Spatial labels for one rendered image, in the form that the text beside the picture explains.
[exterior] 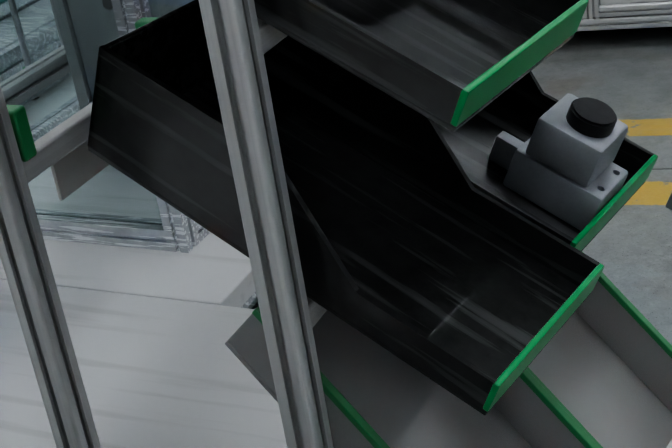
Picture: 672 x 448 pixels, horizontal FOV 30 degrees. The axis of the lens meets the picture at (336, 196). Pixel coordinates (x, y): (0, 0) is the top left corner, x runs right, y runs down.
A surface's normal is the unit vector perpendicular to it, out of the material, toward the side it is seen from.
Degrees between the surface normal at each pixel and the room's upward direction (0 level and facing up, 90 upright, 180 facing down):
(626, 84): 0
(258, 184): 90
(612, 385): 45
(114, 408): 0
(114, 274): 0
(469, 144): 25
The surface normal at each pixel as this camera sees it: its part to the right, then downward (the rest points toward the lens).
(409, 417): 0.47, -0.53
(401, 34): 0.22, -0.75
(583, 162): -0.56, 0.43
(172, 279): -0.15, -0.89
